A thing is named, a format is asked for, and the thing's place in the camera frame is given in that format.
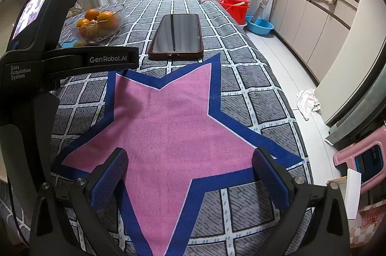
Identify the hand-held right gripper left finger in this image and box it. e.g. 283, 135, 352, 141
28, 147, 129, 256

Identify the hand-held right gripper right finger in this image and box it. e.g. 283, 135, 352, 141
252, 147, 352, 256

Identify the clear glass bowl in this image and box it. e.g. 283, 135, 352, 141
65, 1, 125, 47

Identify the pink plastic stool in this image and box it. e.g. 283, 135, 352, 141
333, 126, 386, 194

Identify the white paper notebook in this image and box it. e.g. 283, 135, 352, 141
327, 168, 362, 220

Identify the white rag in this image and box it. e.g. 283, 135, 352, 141
296, 89, 322, 121

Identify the red patterned box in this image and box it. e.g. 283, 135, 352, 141
350, 203, 386, 247

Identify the blue plastic basin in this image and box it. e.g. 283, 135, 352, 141
245, 16, 275, 37

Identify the black smartphone red case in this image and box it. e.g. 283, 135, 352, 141
148, 14, 203, 61

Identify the white sliding door panel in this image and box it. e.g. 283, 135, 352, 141
315, 0, 386, 127

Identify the white low cabinet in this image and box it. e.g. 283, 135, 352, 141
265, 0, 361, 86

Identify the red plastic bucket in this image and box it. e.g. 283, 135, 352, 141
221, 0, 251, 25

